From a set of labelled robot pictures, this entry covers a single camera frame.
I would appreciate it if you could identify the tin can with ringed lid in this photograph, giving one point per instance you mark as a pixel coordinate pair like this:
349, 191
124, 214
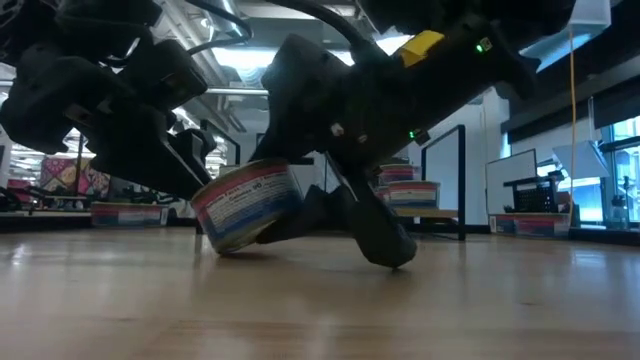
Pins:
120, 215

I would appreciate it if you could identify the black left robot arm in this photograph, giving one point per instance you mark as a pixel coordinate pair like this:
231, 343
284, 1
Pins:
100, 20

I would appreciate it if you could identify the colourful patterned cloth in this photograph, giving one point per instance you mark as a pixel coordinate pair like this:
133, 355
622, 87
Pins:
75, 175

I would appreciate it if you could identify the whiteboard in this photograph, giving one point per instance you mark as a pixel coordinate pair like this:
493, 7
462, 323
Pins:
510, 175

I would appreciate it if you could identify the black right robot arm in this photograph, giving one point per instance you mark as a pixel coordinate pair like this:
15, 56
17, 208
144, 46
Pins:
500, 15

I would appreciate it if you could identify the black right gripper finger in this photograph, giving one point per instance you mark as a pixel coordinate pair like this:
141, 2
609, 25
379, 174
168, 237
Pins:
310, 217
385, 235

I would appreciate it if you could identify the yellow tag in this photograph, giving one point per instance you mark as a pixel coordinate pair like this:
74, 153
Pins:
420, 47

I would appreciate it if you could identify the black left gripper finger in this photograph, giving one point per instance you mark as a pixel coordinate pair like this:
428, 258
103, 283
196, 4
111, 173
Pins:
150, 160
200, 150

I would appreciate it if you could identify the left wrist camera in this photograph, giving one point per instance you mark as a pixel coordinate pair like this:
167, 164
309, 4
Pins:
165, 75

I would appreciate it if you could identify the white hanging shade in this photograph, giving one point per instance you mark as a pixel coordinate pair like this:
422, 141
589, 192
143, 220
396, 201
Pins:
582, 160

